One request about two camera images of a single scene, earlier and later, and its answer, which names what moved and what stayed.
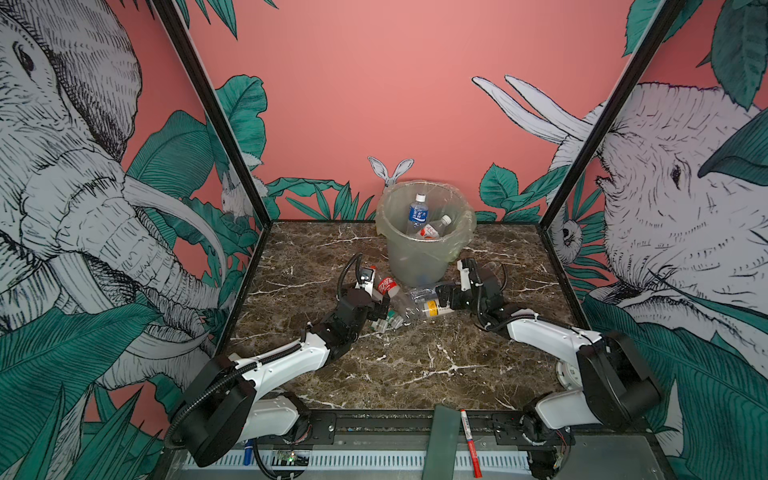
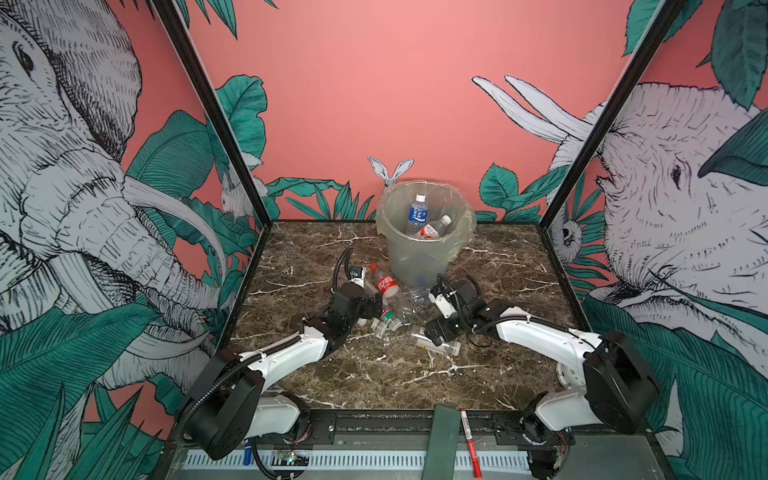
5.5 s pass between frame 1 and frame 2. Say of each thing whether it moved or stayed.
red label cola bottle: stayed
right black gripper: moved
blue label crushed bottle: stayed
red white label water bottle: stayed
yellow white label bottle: moved
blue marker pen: stayed
